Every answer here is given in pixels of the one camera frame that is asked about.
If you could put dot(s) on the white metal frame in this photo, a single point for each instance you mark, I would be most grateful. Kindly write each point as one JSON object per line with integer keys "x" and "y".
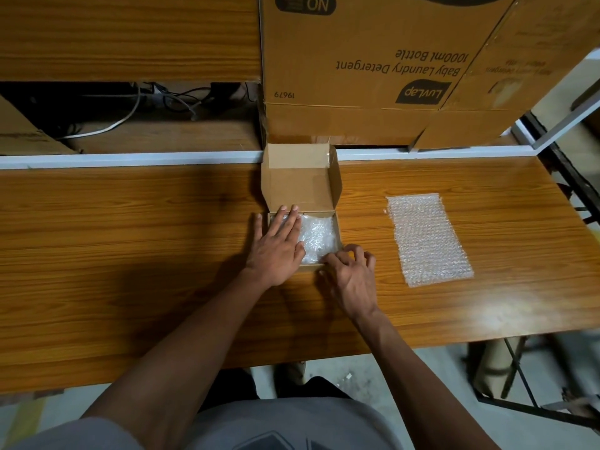
{"x": 562, "y": 126}

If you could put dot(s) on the small cardboard box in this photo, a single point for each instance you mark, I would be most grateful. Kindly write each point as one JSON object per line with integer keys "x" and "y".
{"x": 300, "y": 182}

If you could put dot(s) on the person's left hand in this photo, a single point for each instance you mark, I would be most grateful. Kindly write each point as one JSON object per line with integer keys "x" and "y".
{"x": 274, "y": 257}

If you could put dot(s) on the person's right thumb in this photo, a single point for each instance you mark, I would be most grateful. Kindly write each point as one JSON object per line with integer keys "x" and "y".
{"x": 331, "y": 260}

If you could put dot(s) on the brown cardboard tube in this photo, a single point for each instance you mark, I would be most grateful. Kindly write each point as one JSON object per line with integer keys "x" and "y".
{"x": 492, "y": 370}

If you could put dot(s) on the person's left thumb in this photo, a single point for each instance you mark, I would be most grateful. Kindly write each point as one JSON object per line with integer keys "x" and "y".
{"x": 300, "y": 253}

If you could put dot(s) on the bubble wrap piece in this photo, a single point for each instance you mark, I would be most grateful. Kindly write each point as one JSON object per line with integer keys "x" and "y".
{"x": 321, "y": 236}

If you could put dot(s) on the black folding stand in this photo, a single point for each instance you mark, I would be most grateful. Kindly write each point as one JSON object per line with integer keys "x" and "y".
{"x": 520, "y": 374}

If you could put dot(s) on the person's left forearm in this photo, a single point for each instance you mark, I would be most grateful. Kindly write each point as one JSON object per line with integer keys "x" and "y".
{"x": 187, "y": 351}

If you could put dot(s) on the wooden shelf board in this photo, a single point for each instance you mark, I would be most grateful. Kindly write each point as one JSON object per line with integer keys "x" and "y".
{"x": 126, "y": 37}

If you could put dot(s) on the black metal rack frame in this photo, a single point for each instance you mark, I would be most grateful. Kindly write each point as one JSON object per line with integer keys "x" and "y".
{"x": 569, "y": 173}

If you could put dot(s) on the large printed cardboard carton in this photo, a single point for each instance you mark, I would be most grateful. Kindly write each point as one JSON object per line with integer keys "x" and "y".
{"x": 375, "y": 56}

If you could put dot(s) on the black trousers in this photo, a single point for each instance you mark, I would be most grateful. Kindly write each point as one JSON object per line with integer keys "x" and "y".
{"x": 234, "y": 388}

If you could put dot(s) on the person's right middle finger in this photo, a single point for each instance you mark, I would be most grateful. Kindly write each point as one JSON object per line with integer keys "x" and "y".
{"x": 363, "y": 257}

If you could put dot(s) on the person's left middle finger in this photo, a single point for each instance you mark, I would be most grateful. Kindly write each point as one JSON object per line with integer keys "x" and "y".
{"x": 291, "y": 220}

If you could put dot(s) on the white table rail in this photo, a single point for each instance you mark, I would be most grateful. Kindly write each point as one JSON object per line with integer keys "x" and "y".
{"x": 117, "y": 159}

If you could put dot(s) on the flat bubble wrap sheet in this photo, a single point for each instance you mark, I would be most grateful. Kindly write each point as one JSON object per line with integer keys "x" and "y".
{"x": 429, "y": 241}

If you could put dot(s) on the person's right forearm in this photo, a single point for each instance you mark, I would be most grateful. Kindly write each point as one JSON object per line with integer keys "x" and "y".
{"x": 412, "y": 384}

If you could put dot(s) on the plain brown cardboard piece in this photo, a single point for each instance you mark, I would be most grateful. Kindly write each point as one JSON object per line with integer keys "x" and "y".
{"x": 23, "y": 133}

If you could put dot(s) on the grey shirt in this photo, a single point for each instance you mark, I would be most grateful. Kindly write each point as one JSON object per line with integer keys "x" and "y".
{"x": 290, "y": 426}

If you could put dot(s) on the person's left little finger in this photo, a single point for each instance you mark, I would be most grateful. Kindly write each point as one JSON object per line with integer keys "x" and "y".
{"x": 258, "y": 227}

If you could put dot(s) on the person's right hand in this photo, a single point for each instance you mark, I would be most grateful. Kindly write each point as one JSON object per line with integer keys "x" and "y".
{"x": 351, "y": 281}

